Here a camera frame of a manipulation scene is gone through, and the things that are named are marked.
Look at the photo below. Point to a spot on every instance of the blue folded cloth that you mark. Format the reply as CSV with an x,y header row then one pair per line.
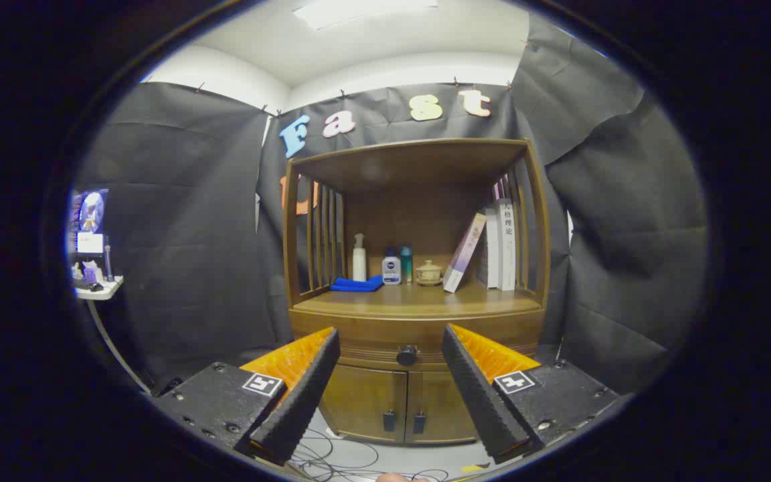
x,y
357,285

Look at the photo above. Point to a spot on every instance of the dark patterned book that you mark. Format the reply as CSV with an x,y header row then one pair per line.
x,y
482,258

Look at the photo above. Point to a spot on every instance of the white side table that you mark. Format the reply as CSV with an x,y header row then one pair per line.
x,y
108,292

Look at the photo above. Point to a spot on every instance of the wooden drawer with black knob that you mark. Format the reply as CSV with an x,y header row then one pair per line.
x,y
372,331

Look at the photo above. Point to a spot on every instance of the wooden countertop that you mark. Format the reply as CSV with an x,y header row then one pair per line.
x,y
425,301

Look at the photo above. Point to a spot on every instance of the white bottle with blue cap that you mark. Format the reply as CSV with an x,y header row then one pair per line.
x,y
391,271

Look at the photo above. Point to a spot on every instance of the wooden cabinet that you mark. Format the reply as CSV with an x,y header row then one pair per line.
x,y
419,167

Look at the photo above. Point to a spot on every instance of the white book with black lettering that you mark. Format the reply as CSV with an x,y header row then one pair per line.
x,y
506,248

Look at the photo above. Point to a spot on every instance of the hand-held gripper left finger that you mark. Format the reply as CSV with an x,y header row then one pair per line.
x,y
305,395

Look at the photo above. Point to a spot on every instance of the beige lidded tea cup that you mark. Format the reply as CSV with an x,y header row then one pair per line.
x,y
428,273

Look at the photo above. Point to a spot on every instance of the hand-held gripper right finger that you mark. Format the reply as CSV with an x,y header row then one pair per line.
x,y
476,395

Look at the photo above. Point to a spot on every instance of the plain white book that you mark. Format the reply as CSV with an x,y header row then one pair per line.
x,y
492,248

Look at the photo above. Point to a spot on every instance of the teal bottle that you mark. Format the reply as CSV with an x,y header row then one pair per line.
x,y
407,264

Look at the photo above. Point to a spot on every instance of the pink and purple book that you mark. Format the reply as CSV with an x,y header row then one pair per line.
x,y
464,254

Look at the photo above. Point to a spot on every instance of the white pump bottle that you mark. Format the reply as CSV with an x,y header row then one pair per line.
x,y
359,264

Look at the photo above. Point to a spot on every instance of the wooden cabinet door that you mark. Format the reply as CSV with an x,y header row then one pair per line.
x,y
359,402
439,408

